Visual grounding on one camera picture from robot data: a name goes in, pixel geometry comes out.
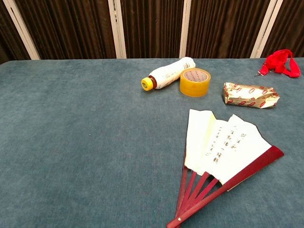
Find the red ribbed paper folding fan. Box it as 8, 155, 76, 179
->
166, 109, 285, 228

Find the white plastic bottle yellow cap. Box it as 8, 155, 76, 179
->
141, 57, 196, 92

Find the yellow packing tape roll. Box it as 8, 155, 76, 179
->
179, 67, 212, 97

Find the crumpled gold red wrapper pack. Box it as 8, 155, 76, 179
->
222, 82, 281, 109

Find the red lanyard strap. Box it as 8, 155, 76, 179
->
254, 49, 302, 78

